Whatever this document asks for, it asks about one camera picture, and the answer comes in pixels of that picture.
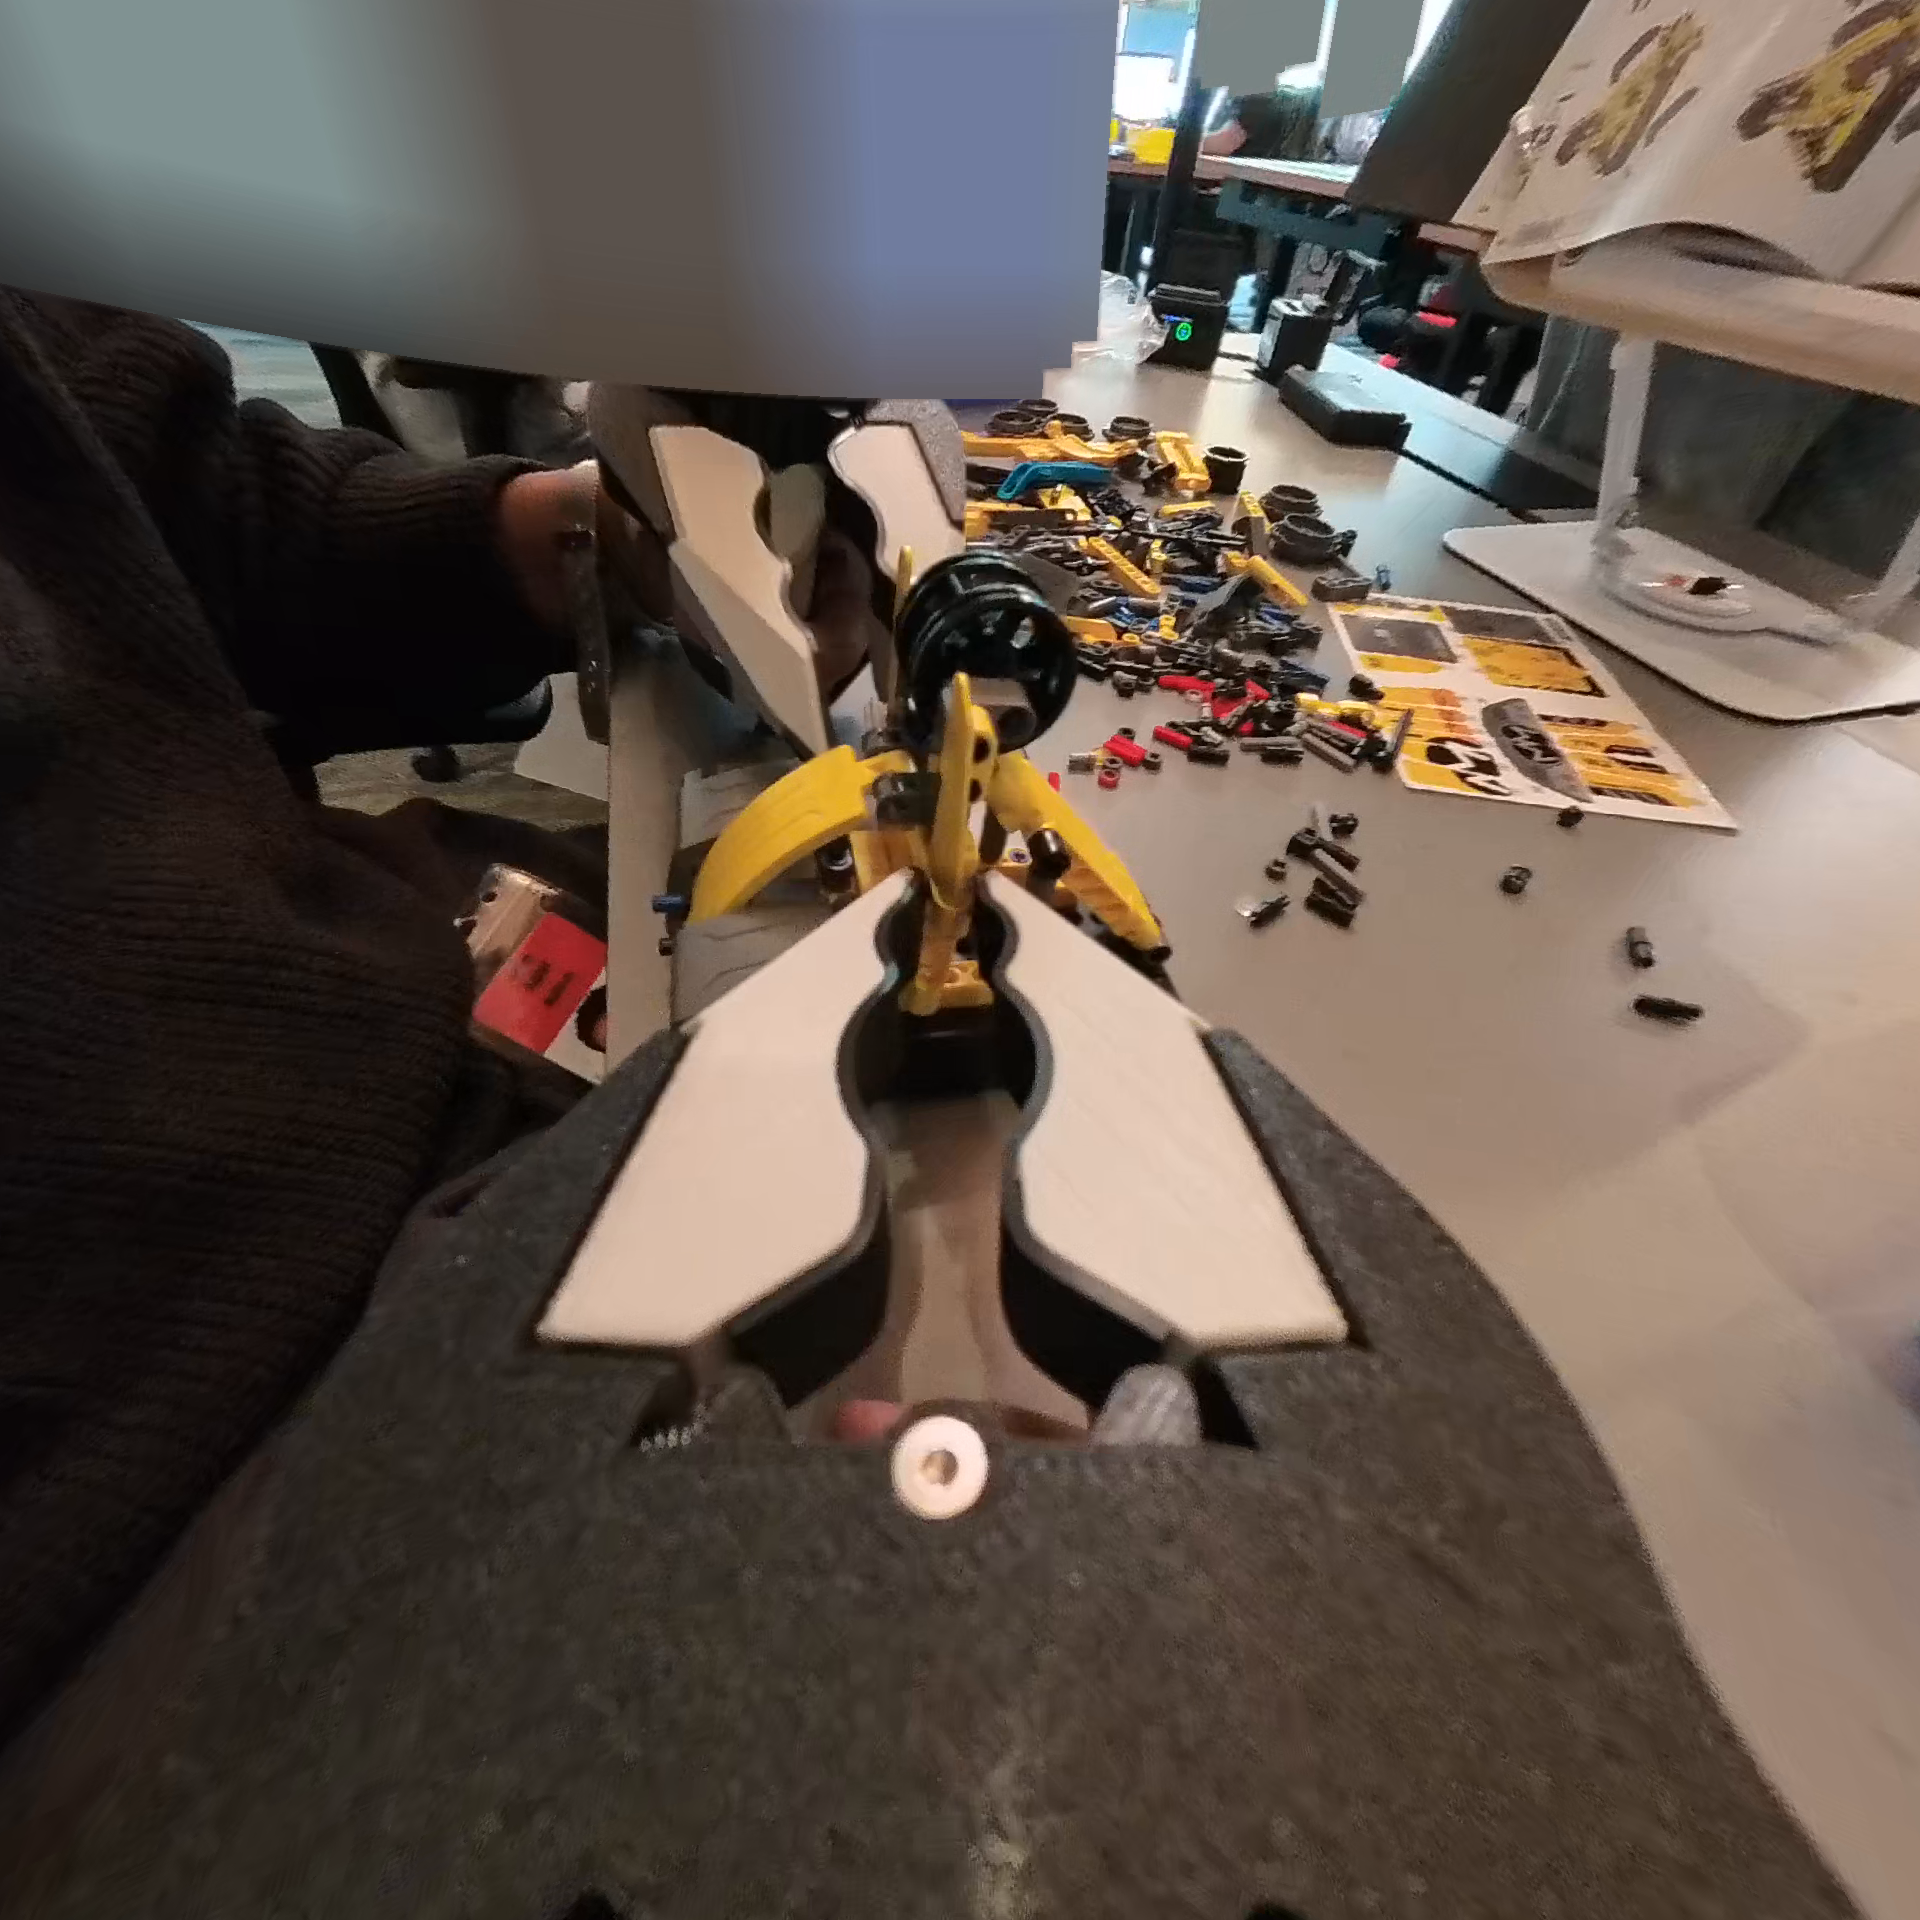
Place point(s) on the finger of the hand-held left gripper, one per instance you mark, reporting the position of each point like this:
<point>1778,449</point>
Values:
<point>909,480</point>
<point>720,555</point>

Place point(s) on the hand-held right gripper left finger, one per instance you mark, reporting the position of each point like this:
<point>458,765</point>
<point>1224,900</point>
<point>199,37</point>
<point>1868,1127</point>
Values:
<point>735,1171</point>

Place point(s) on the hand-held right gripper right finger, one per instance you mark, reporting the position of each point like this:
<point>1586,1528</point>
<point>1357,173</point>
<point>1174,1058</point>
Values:
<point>1171,1185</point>

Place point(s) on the yellow toy brick model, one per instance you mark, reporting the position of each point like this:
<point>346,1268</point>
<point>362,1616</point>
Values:
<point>957,811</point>

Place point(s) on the person's left forearm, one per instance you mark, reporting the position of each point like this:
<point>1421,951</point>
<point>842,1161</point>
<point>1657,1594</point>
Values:
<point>391,571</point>

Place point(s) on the person's left hand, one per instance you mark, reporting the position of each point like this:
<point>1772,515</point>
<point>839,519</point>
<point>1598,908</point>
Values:
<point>543,549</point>

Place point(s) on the red card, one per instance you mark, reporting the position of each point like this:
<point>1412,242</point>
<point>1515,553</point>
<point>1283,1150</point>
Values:
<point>541,975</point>

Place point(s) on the pile of toy brick pieces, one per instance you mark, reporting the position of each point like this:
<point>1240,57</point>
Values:
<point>1140,571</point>

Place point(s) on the black device with green light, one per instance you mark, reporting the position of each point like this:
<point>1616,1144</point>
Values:
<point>1184,309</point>

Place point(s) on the scattered black toy pins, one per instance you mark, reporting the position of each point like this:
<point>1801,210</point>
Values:
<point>1329,897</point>

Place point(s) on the small black box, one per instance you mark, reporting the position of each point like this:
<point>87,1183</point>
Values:
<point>1298,339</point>

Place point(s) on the flat black device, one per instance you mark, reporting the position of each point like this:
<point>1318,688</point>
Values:
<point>1343,403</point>

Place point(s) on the brown background desk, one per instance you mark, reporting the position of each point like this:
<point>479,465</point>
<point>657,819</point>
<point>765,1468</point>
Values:
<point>1275,176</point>

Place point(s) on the yellow sticker sheet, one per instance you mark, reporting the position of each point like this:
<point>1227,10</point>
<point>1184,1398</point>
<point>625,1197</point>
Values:
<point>1500,660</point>

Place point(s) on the dark monitor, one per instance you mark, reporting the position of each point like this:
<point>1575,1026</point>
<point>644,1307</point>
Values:
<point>1455,120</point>

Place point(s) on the white booklet stand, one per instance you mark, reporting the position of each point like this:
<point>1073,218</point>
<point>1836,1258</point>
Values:
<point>1725,668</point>

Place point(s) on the instruction booklet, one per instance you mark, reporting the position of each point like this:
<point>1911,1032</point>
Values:
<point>1695,105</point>

